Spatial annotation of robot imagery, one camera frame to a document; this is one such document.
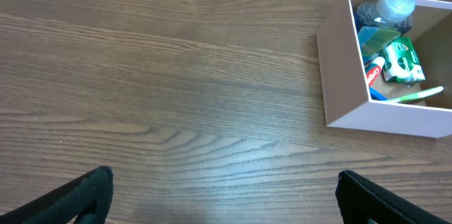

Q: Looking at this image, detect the green Dettol soap pack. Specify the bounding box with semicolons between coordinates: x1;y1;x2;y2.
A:
381;37;426;86

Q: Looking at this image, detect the open white cardboard box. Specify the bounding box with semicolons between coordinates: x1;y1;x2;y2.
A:
316;0;451;138

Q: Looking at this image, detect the blue mouthwash spray bottle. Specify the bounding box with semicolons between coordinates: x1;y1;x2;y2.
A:
355;0;416;64

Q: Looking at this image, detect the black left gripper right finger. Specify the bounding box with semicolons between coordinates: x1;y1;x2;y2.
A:
335;170;449;224

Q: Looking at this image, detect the blue disposable razor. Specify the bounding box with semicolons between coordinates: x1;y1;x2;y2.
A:
369;87;387;101

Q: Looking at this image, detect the green white toothbrush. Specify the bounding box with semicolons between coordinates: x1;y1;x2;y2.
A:
385;86;444;103

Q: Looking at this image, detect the Colgate toothpaste tube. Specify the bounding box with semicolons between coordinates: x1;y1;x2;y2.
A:
365;56;386;86

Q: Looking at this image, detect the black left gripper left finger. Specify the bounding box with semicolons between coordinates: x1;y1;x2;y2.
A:
1;166;114;224

